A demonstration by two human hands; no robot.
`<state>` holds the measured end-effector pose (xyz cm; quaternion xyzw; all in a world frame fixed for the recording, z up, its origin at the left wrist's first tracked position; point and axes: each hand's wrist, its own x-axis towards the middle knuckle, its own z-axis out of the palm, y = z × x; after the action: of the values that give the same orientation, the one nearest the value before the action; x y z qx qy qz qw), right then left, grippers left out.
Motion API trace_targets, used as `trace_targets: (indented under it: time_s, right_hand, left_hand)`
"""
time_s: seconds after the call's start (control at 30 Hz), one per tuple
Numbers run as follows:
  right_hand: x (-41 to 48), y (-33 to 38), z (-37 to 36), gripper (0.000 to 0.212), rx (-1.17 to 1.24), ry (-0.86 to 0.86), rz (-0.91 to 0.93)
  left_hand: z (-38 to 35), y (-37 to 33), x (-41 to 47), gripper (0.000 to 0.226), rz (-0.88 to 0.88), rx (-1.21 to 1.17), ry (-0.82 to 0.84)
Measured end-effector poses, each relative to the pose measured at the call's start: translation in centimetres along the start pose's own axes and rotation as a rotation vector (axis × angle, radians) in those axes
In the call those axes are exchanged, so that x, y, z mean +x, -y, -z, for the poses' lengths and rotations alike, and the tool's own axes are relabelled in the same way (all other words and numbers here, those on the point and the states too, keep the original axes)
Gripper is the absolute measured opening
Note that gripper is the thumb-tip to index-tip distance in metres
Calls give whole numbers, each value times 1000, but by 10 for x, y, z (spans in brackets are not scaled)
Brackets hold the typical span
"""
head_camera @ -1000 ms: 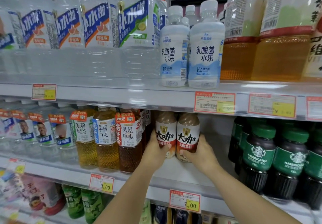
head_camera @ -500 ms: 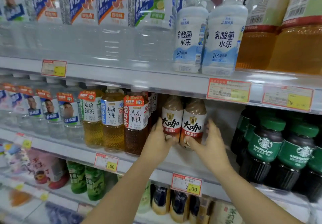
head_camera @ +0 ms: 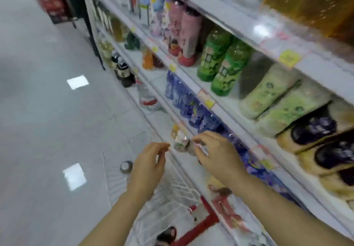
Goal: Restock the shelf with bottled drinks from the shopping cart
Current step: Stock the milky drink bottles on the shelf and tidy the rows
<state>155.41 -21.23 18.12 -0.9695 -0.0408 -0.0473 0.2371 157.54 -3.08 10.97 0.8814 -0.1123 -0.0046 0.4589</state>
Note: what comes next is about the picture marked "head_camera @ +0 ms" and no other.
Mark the person's right hand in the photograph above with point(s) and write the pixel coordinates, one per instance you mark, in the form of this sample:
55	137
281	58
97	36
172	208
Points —
224	160

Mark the person's left hand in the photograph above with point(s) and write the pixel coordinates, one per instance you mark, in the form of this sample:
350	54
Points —
146	171

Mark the red-handled white wire cart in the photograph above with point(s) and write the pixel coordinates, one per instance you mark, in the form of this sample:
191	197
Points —
206	221

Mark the store shelving unit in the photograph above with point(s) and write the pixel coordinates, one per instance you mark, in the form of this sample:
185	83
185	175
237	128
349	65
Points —
249	22

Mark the person's right forearm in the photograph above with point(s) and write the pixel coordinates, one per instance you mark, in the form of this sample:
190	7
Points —
290	212

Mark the person's left forearm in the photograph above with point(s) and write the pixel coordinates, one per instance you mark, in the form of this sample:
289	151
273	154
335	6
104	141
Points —
116	223

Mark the white green-label juice bottle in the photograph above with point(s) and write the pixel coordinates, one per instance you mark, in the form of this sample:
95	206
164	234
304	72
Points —
181	142

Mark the yellow juice bottle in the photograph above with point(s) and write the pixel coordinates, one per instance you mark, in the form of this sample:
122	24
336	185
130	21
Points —
174	131

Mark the person's left black sandal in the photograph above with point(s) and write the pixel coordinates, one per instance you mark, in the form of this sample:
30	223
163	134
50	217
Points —
166	236

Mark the large water bottle red label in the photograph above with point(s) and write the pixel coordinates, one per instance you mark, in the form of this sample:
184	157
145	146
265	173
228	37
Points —
148	96

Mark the bright green drink bottle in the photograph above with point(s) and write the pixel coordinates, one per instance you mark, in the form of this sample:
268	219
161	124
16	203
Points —
229	69
213	55

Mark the yellow bottle dark label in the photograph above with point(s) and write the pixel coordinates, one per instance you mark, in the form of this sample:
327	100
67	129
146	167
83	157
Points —
312	129
340	185
332	154

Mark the dark drink bottle white cap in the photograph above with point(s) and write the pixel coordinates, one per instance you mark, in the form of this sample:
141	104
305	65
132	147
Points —
124	74
114	63

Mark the red white drink carton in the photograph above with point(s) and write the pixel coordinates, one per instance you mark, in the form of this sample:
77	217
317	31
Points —
229	212
218	187

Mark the red yellow price tag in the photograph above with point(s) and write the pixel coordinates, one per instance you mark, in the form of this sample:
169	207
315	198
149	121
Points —
172	67
289	58
264	158
207	100

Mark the row of blue drink bottles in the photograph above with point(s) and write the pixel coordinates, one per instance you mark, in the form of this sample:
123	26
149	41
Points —
188	107

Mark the row of assorted pale cartons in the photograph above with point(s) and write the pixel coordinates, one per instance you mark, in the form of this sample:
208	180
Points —
143	0

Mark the dark green upright panel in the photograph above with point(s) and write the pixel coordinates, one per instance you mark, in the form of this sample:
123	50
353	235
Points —
77	5

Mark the row of amber tea bottles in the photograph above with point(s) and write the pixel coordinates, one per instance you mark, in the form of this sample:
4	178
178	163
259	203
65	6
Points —
312	2

